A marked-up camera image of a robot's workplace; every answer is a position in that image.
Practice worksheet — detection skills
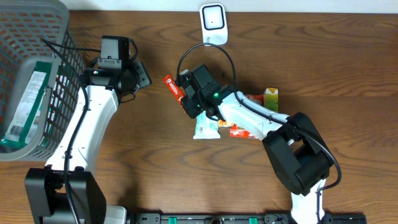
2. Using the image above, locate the red Nestle sachet stick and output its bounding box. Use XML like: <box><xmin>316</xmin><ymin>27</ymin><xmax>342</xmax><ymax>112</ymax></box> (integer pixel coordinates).
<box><xmin>162</xmin><ymin>74</ymin><xmax>185</xmax><ymax>105</ymax></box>

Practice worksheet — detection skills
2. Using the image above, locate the mint green wipes pack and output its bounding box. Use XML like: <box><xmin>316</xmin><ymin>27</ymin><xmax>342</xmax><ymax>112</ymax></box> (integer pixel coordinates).
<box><xmin>193</xmin><ymin>111</ymin><xmax>221</xmax><ymax>139</ymax></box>

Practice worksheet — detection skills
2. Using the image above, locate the red snack bag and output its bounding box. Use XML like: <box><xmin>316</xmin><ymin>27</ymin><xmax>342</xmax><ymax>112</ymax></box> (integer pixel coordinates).
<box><xmin>229</xmin><ymin>95</ymin><xmax>264</xmax><ymax>139</ymax></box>

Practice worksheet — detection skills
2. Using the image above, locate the green tea drink carton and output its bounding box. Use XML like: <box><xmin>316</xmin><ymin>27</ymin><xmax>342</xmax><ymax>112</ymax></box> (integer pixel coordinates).
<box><xmin>263</xmin><ymin>87</ymin><xmax>279</xmax><ymax>113</ymax></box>

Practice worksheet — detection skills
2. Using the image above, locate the green 3M gloves pack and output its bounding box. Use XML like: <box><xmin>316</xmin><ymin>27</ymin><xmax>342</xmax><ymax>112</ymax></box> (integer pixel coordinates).
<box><xmin>1</xmin><ymin>59</ymin><xmax>70</xmax><ymax>154</ymax></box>

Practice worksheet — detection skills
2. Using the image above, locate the orange Kleenex tissue pack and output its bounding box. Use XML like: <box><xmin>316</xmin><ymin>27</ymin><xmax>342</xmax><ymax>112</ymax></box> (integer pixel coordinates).
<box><xmin>218</xmin><ymin>120</ymin><xmax>234</xmax><ymax>128</ymax></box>

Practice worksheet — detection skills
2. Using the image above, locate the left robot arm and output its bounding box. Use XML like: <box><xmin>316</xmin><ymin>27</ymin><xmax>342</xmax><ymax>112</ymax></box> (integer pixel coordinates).
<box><xmin>25</xmin><ymin>61</ymin><xmax>152</xmax><ymax>223</ymax></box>

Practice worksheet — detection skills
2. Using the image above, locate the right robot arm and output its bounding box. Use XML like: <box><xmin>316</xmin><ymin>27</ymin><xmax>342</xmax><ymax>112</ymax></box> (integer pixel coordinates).
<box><xmin>176</xmin><ymin>65</ymin><xmax>335</xmax><ymax>223</ymax></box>

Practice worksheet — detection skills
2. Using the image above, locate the white barcode scanner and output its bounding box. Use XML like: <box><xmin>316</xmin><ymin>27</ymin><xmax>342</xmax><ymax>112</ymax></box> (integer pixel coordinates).
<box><xmin>199</xmin><ymin>3</ymin><xmax>228</xmax><ymax>45</ymax></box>

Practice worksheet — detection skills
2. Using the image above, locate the grey plastic basket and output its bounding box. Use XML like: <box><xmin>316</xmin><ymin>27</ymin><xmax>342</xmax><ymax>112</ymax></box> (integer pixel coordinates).
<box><xmin>1</xmin><ymin>0</ymin><xmax>85</xmax><ymax>161</ymax></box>

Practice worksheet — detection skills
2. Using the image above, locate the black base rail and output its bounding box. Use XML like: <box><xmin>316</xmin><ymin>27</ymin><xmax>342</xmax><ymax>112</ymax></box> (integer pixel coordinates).
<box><xmin>125</xmin><ymin>213</ymin><xmax>368</xmax><ymax>224</ymax></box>

